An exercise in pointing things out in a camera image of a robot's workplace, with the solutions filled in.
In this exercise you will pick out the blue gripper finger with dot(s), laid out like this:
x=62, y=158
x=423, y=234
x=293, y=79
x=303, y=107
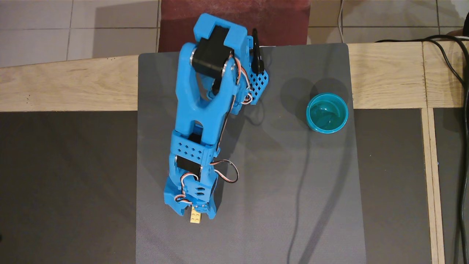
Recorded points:
x=174, y=198
x=210, y=211

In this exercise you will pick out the cream lego brick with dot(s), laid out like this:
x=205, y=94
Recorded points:
x=195, y=218

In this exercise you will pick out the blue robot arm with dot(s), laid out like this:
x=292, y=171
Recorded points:
x=190, y=91

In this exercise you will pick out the grey table mat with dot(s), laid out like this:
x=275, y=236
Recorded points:
x=274, y=201

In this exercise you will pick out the black table clamp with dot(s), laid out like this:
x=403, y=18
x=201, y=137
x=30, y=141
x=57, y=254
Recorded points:
x=257, y=58

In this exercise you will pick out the teal plastic cup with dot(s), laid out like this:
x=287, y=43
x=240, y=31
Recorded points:
x=328, y=117

